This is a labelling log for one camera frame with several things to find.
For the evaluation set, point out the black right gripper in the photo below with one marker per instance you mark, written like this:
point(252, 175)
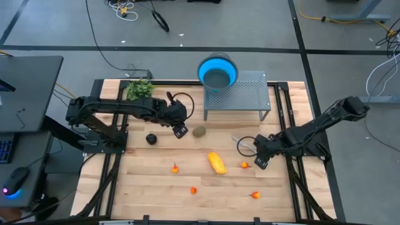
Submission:
point(268, 145)

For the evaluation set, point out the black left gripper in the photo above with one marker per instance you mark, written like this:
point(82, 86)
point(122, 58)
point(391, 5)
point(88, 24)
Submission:
point(176, 114)

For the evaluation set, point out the small orange pepper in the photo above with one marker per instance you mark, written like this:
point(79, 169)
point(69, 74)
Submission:
point(245, 165)
point(193, 190)
point(175, 169)
point(256, 195)

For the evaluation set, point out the olive green oval fruit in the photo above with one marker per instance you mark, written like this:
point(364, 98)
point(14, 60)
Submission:
point(199, 131)

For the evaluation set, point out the dark avocado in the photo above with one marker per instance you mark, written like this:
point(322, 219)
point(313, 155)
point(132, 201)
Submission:
point(151, 139)

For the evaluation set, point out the yellow oblong fruit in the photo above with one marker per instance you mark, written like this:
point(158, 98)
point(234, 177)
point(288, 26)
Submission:
point(217, 163)

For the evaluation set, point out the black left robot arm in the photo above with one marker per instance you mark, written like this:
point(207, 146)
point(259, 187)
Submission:
point(125, 107)

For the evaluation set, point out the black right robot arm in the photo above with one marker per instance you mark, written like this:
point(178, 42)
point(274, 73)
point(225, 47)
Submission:
point(312, 131)

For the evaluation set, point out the green plant in white pot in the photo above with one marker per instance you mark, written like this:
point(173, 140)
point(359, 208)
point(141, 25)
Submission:
point(139, 89)

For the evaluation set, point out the blue grey collapsible bowl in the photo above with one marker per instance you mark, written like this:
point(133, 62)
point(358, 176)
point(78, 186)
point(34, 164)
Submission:
point(215, 78)

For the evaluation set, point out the grey perforated metal stand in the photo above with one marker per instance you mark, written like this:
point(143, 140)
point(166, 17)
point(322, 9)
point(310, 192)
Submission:
point(250, 93)

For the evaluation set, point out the grey metal desk foot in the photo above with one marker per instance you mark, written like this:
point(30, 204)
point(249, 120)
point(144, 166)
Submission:
point(359, 16)
point(381, 99)

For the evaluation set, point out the black desk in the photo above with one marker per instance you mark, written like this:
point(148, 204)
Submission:
point(31, 93)

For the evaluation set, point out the dark grey desk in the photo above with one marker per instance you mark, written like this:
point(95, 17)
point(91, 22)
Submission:
point(25, 150)

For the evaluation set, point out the black computer mouse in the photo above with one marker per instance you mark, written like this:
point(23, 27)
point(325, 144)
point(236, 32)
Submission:
point(15, 181)

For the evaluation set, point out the black keyboard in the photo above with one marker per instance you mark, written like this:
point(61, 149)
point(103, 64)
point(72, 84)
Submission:
point(4, 150)

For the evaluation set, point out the black metal table frame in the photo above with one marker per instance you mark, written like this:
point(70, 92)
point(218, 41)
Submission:
point(97, 87)

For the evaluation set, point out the silver aluminium rail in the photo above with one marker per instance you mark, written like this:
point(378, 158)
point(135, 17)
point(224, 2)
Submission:
point(115, 222)

